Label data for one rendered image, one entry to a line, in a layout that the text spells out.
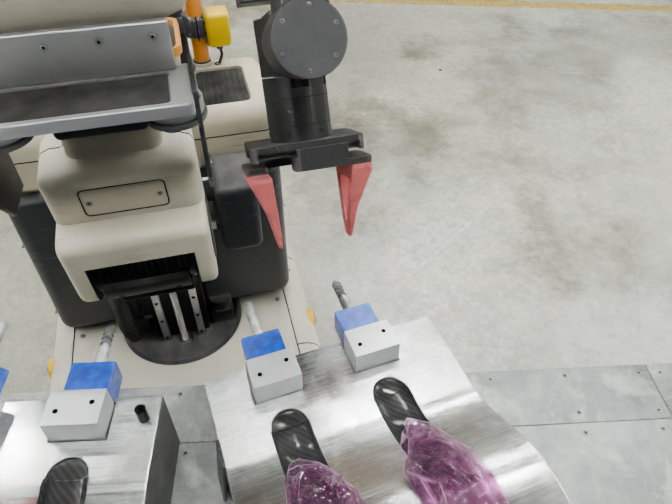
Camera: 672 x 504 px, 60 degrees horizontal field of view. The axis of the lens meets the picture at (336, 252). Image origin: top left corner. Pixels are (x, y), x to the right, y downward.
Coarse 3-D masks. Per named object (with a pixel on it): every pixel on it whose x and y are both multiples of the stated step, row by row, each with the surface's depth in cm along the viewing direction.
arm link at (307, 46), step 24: (240, 0) 48; (264, 0) 48; (288, 0) 41; (312, 0) 41; (288, 24) 42; (312, 24) 42; (336, 24) 42; (264, 48) 46; (288, 48) 42; (312, 48) 42; (336, 48) 43; (288, 72) 43; (312, 72) 43
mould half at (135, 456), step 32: (0, 416) 54; (32, 416) 54; (128, 416) 54; (160, 416) 54; (0, 448) 52; (32, 448) 52; (64, 448) 52; (96, 448) 52; (128, 448) 52; (160, 448) 54; (0, 480) 49; (32, 480) 49; (96, 480) 49; (128, 480) 49; (160, 480) 54
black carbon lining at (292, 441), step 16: (384, 384) 61; (400, 384) 61; (384, 400) 60; (400, 400) 60; (288, 416) 58; (304, 416) 58; (384, 416) 58; (400, 416) 58; (416, 416) 58; (272, 432) 57; (288, 432) 57; (304, 432) 57; (400, 432) 56; (288, 448) 56; (304, 448) 56; (320, 448) 55; (288, 464) 54
